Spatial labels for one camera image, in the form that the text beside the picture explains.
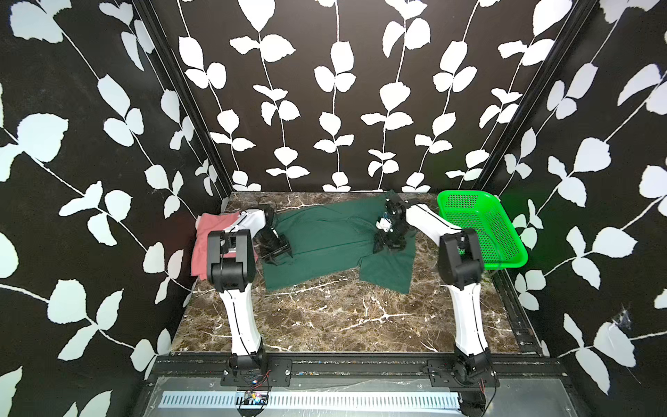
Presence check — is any black corner frame post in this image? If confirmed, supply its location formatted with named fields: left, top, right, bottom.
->
left=472, top=0, right=597, bottom=190
left=132, top=0, right=234, bottom=202

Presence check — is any black corner frame post left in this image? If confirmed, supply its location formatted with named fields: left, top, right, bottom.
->
left=132, top=0, right=234, bottom=202

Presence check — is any black front aluminium rail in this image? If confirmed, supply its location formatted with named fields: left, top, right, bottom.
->
left=148, top=352, right=567, bottom=391

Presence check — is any black corner frame post right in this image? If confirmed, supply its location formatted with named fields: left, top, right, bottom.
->
left=472, top=0, right=597, bottom=190

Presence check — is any white slotted cable duct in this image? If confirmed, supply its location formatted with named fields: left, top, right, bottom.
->
left=157, top=391, right=461, bottom=413

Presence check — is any dark green t-shirt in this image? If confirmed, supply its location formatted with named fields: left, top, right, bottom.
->
left=262, top=191, right=416, bottom=295

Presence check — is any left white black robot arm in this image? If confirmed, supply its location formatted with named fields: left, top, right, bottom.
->
left=206, top=205, right=292, bottom=374

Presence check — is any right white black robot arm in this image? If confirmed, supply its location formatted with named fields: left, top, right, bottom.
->
left=373, top=196, right=492, bottom=386

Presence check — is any small electronics board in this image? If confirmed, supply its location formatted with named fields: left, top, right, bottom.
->
left=237, top=391, right=269, bottom=408

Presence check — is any green plastic basket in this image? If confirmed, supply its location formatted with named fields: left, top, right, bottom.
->
left=437, top=190, right=528, bottom=270

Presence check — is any black right side rail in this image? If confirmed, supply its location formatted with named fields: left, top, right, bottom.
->
left=491, top=270, right=542, bottom=356

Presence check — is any pink folded t-shirt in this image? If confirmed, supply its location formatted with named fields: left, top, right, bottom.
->
left=191, top=208, right=267, bottom=292

